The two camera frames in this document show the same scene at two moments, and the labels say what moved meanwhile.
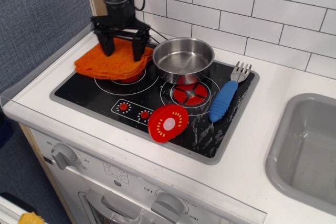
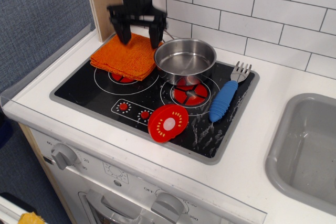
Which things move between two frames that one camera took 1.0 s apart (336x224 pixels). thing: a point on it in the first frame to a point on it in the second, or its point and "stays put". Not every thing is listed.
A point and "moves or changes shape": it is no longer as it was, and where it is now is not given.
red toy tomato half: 167,122 stays put
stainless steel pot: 183,60 stays put
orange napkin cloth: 122,62 moves or changes shape
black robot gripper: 120,19 to 137,8
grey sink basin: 301,162 stays put
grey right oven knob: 168,206 stays put
